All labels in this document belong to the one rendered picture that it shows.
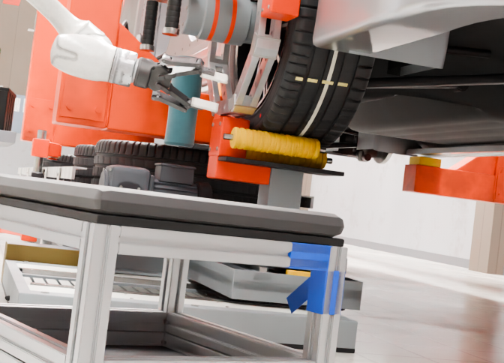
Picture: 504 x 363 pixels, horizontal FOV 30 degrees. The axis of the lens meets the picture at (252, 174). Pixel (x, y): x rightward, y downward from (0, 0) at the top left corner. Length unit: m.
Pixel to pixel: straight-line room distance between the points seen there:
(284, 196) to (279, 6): 0.58
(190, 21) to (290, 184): 0.53
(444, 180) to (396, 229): 4.36
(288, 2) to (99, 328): 1.49
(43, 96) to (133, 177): 2.18
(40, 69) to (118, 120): 1.96
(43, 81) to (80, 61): 2.62
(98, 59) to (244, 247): 1.31
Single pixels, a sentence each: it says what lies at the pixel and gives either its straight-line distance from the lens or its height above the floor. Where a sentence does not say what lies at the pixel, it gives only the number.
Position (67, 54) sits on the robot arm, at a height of 0.65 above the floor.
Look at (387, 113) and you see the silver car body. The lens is 4.53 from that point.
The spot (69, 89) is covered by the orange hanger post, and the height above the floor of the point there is 0.63.
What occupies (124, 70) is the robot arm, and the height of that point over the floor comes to 0.63.
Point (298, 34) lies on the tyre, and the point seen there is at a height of 0.78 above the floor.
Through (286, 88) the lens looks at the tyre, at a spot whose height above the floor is 0.65.
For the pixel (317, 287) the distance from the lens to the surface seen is 1.18.
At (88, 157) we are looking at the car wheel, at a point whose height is 0.45.
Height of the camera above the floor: 0.34
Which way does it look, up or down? 2 degrees up
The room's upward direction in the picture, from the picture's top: 7 degrees clockwise
